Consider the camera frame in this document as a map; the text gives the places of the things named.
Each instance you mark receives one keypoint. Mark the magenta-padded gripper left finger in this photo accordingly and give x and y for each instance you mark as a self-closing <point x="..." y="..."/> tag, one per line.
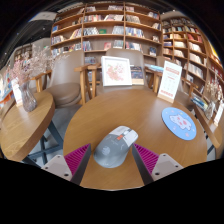
<point x="60" y="165"/>

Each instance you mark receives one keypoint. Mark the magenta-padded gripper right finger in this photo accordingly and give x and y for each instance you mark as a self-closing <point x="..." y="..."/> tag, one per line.
<point x="163" y="165"/>

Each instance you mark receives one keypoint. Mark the grey computer mouse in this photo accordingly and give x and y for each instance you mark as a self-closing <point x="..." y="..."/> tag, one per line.
<point x="115" y="150"/>

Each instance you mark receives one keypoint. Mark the round blue mouse pad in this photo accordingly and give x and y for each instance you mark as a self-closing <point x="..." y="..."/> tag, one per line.
<point x="179" y="123"/>

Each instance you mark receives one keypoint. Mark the round wooden side table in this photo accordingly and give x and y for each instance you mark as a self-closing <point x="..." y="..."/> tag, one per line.
<point x="213" y="131"/>
<point x="23" y="126"/>

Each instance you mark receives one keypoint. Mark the beige padded wooden armchair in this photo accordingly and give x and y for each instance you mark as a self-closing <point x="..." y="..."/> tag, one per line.
<point x="185" y="98"/>
<point x="133" y="58"/>
<point x="66" y="73"/>

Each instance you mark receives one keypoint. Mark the glass vase beige dried flowers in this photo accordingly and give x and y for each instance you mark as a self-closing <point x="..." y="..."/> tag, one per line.
<point x="210" y="112"/>

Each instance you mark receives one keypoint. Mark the glass vase pink dried flowers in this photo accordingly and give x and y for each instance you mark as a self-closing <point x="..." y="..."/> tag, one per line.
<point x="28" y="100"/>

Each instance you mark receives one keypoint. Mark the stack of books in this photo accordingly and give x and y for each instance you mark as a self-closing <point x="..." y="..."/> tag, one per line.
<point x="200" y="102"/>

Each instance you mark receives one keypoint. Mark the white card sign wooden stand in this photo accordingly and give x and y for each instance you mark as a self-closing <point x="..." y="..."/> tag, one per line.
<point x="170" y="81"/>

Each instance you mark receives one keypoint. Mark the dark cover book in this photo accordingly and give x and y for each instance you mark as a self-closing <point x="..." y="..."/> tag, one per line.
<point x="136" y="75"/>

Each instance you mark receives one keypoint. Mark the light blue book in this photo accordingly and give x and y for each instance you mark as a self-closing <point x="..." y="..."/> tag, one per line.
<point x="154" y="68"/>

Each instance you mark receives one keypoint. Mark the white framed floral picture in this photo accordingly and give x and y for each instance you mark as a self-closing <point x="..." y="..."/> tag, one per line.
<point x="116" y="71"/>

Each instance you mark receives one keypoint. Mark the distant wooden bookshelf unit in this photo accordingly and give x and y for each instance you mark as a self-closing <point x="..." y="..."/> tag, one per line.
<point x="23" y="55"/>

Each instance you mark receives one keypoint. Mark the curved wooden bookshelf unit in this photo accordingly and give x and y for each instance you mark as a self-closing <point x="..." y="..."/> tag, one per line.
<point x="186" y="50"/>

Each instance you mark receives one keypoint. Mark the large wooden bookshelf unit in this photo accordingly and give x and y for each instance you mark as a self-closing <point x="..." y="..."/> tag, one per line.
<point x="106" y="33"/>

